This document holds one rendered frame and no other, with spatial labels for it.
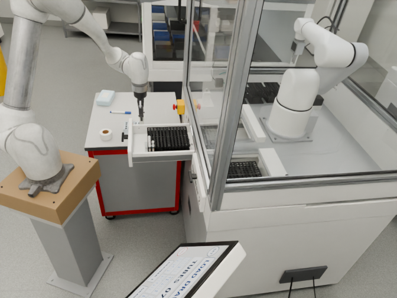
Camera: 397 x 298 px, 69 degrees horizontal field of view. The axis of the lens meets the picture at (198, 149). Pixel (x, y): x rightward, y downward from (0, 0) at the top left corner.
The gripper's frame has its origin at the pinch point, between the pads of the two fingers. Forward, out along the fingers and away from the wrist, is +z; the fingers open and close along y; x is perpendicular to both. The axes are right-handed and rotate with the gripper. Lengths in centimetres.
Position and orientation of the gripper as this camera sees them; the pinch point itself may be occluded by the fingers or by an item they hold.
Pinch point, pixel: (141, 119)
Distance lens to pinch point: 183.8
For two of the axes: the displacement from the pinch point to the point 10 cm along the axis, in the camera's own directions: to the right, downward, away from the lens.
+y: -1.2, -6.5, 7.5
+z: -0.8, 7.6, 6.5
